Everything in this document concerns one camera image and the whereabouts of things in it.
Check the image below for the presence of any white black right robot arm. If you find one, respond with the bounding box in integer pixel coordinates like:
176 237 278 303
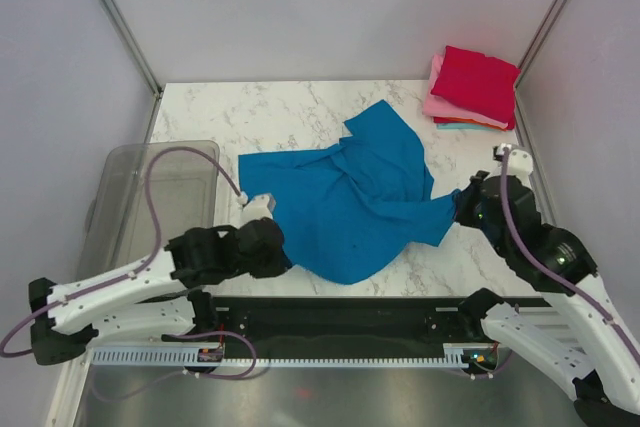
455 171 639 426

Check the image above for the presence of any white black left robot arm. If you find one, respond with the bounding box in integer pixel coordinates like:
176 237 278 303
29 218 292 366

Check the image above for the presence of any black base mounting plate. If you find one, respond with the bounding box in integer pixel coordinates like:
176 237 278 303
211 297 493 353

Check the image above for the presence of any folded light blue t shirt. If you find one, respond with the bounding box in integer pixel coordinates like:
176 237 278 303
436 122 504 132

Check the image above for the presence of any folded crimson t shirt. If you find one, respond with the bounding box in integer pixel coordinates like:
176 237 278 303
431 45 520 130

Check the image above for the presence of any clear plastic bin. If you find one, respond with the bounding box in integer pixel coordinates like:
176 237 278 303
76 141 219 280

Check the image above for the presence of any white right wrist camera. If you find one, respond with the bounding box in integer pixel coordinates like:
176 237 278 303
493 143 534 184

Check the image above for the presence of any white slotted cable duct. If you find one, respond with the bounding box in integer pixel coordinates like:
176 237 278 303
89 341 521 371

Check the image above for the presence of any aluminium right frame post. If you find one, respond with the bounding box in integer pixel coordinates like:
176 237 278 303
514 0 604 91

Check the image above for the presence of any aluminium frame post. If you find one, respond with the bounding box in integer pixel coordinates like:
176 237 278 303
514 0 604 91
69 0 165 98

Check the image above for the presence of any aluminium left frame post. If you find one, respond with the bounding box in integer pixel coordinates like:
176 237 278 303
69 0 165 98

